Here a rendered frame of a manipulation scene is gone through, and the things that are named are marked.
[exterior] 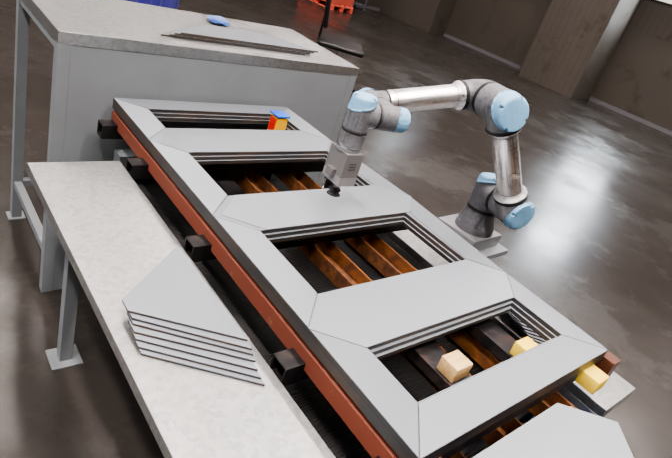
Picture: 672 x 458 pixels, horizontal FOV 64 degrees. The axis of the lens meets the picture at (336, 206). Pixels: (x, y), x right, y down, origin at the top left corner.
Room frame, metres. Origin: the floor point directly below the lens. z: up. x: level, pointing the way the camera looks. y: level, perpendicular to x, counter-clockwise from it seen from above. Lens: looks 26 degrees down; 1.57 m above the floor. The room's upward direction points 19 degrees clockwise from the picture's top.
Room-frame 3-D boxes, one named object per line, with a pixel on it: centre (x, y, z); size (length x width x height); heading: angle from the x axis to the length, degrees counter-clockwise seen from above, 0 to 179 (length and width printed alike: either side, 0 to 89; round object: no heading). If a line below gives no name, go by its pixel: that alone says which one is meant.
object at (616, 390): (1.70, -0.46, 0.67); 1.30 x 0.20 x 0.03; 46
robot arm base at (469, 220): (1.95, -0.54, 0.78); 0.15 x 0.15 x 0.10
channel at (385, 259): (1.62, -0.12, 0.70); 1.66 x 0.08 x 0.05; 46
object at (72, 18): (2.31, 0.77, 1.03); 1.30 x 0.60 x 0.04; 136
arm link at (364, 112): (1.49, 0.02, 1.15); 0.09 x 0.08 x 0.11; 120
